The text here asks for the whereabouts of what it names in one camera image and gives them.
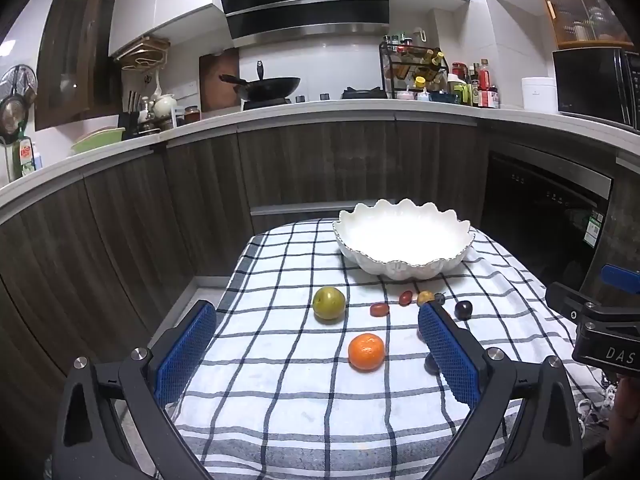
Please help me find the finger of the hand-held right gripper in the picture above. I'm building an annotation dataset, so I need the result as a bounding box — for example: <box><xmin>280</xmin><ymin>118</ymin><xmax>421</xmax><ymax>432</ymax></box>
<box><xmin>600</xmin><ymin>263</ymin><xmax>640</xmax><ymax>297</ymax></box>
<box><xmin>545</xmin><ymin>282</ymin><xmax>598</xmax><ymax>322</ymax></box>

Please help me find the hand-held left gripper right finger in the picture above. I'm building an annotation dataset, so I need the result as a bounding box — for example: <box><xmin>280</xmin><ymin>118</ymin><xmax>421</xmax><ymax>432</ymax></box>
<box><xmin>417</xmin><ymin>302</ymin><xmax>583</xmax><ymax>480</ymax></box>

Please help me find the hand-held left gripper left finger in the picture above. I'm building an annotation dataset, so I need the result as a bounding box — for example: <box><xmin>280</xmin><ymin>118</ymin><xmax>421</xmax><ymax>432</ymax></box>
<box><xmin>52</xmin><ymin>300</ymin><xmax>217</xmax><ymax>480</ymax></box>

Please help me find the orange tangerine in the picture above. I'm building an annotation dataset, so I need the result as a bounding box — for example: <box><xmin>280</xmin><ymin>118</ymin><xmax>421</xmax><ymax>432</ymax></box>
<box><xmin>348</xmin><ymin>333</ymin><xmax>386</xmax><ymax>372</ymax></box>

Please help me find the white scalloped ceramic bowl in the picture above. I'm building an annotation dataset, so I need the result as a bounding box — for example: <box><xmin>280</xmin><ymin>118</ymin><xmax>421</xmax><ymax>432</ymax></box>
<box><xmin>333</xmin><ymin>199</ymin><xmax>476</xmax><ymax>281</ymax></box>

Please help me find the green apple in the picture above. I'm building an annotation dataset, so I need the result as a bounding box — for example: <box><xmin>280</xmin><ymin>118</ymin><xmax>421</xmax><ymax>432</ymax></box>
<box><xmin>312</xmin><ymin>286</ymin><xmax>347</xmax><ymax>322</ymax></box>

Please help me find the person's right hand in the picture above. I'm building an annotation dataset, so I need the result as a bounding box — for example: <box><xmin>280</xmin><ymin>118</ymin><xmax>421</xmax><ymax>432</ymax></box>
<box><xmin>606</xmin><ymin>375</ymin><xmax>640</xmax><ymax>456</ymax></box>

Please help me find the black built-in dishwasher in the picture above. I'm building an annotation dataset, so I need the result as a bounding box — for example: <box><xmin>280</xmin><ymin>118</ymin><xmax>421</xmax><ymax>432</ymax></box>
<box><xmin>480</xmin><ymin>150</ymin><xmax>616</xmax><ymax>293</ymax></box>

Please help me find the white blue checkered cloth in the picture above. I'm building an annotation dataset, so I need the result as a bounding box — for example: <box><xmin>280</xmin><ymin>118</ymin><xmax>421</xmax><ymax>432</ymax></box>
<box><xmin>167</xmin><ymin>217</ymin><xmax>616</xmax><ymax>480</ymax></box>

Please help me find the black microwave oven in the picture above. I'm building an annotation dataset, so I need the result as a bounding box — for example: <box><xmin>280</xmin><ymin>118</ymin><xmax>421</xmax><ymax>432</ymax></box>
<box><xmin>551</xmin><ymin>47</ymin><xmax>640</xmax><ymax>129</ymax></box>

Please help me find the white round canister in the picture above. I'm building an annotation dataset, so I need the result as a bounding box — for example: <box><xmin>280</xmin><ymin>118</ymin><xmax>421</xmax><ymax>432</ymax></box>
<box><xmin>521</xmin><ymin>76</ymin><xmax>558</xmax><ymax>112</ymax></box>

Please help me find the green plastic basin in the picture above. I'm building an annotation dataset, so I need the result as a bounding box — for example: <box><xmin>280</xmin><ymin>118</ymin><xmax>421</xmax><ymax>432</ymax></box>
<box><xmin>70</xmin><ymin>126</ymin><xmax>127</xmax><ymax>157</ymax></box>

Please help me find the black knife block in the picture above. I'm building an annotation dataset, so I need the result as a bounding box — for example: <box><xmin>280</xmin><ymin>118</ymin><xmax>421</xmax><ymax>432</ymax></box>
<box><xmin>119</xmin><ymin>91</ymin><xmax>147</xmax><ymax>140</ymax></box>

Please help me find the white teapot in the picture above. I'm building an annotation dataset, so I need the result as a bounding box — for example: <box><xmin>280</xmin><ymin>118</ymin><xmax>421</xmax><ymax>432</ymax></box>
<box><xmin>151</xmin><ymin>93</ymin><xmax>179</xmax><ymax>118</ymax></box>

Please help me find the green dish soap bottle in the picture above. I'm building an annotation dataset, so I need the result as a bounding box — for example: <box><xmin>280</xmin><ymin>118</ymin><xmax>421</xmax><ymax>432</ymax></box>
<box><xmin>16</xmin><ymin>127</ymin><xmax>39</xmax><ymax>179</ymax></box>

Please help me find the orange glass door cabinet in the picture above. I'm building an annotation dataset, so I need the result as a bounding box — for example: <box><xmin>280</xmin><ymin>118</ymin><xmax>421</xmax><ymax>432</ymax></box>
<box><xmin>537</xmin><ymin>0</ymin><xmax>633</xmax><ymax>50</ymax></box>

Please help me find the brown wooden cutting board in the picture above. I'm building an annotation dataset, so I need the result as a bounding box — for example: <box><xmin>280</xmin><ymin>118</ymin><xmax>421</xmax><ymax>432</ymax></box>
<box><xmin>199</xmin><ymin>50</ymin><xmax>241</xmax><ymax>113</ymax></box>

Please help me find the black gas stove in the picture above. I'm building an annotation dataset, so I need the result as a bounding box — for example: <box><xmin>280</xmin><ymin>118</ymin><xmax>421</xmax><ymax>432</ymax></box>
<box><xmin>242</xmin><ymin>87</ymin><xmax>388</xmax><ymax>111</ymax></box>

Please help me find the black wok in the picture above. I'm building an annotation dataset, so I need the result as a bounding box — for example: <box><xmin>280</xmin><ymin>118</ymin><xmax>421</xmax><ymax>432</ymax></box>
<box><xmin>219</xmin><ymin>61</ymin><xmax>302</xmax><ymax>102</ymax></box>

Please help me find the round metal strainer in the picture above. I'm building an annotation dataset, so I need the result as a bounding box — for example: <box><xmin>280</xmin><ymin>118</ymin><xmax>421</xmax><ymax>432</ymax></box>
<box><xmin>0</xmin><ymin>64</ymin><xmax>39</xmax><ymax>137</ymax></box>

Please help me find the dark wooden framed window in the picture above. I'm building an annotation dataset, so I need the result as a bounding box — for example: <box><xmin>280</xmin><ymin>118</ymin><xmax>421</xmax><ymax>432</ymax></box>
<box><xmin>34</xmin><ymin>0</ymin><xmax>123</xmax><ymax>131</ymax></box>

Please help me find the black wire spice rack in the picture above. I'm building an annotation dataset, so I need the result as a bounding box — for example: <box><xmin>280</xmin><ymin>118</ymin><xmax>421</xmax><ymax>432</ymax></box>
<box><xmin>379</xmin><ymin>40</ymin><xmax>448</xmax><ymax>101</ymax></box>

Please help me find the wooden wall rack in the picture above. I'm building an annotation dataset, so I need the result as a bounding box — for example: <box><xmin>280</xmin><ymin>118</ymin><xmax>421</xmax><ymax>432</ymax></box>
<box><xmin>117</xmin><ymin>35</ymin><xmax>171</xmax><ymax>72</ymax></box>

